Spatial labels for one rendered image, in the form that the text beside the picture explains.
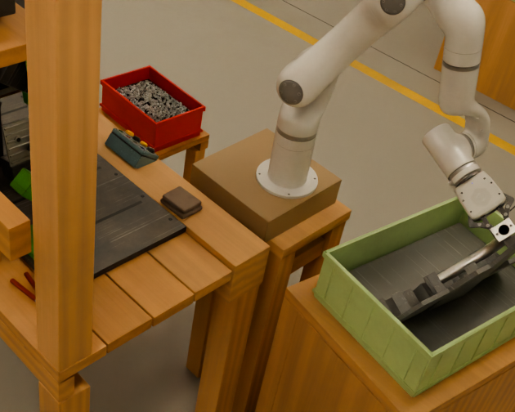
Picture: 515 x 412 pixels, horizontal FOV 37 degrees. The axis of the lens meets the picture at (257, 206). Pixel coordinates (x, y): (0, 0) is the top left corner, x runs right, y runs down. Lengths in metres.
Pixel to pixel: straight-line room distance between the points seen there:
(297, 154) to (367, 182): 1.86
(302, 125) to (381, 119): 2.46
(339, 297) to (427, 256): 0.37
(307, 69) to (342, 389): 0.87
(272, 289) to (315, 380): 0.31
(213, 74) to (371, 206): 1.37
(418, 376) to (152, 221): 0.83
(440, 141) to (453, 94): 0.16
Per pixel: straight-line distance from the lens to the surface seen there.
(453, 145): 2.07
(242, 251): 2.14
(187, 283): 2.06
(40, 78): 1.38
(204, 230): 2.19
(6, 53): 1.65
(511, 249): 2.07
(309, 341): 2.23
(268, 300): 2.41
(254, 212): 2.22
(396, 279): 2.27
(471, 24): 1.90
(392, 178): 4.15
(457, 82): 1.96
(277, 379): 2.46
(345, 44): 2.01
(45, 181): 1.50
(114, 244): 2.12
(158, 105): 2.72
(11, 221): 1.62
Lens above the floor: 2.34
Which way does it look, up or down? 39 degrees down
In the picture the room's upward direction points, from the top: 11 degrees clockwise
